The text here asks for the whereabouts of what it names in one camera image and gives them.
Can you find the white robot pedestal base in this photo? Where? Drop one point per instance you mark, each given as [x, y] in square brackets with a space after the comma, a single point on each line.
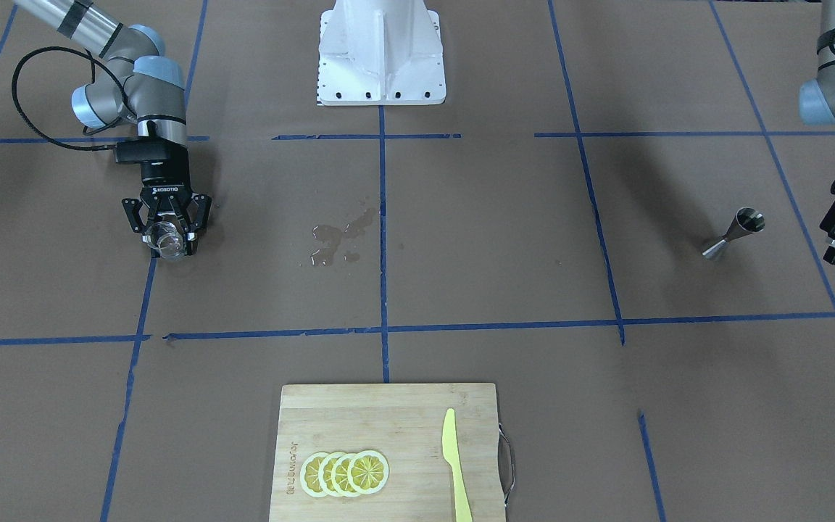
[374, 53]

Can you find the yellow plastic knife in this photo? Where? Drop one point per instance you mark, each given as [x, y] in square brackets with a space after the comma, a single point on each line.
[451, 453]

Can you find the lemon slice nearest knife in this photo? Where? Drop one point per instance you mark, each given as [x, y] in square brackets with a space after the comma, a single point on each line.
[368, 472]

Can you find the clear glass cup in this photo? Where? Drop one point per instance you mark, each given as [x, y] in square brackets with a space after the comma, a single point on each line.
[171, 245]

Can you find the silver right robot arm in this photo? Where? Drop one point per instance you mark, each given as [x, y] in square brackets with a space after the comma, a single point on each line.
[133, 82]

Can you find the lemon slice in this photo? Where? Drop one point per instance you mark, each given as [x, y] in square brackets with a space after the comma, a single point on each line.
[340, 477]
[325, 474]
[311, 481]

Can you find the steel jigger measuring cup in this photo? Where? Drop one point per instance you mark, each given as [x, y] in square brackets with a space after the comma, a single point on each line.
[745, 222]

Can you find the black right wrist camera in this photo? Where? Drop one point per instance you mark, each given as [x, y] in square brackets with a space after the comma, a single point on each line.
[149, 150]

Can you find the bamboo cutting board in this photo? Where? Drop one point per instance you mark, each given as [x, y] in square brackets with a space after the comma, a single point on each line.
[403, 422]

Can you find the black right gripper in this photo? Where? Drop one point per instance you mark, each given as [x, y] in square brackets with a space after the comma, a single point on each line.
[166, 182]

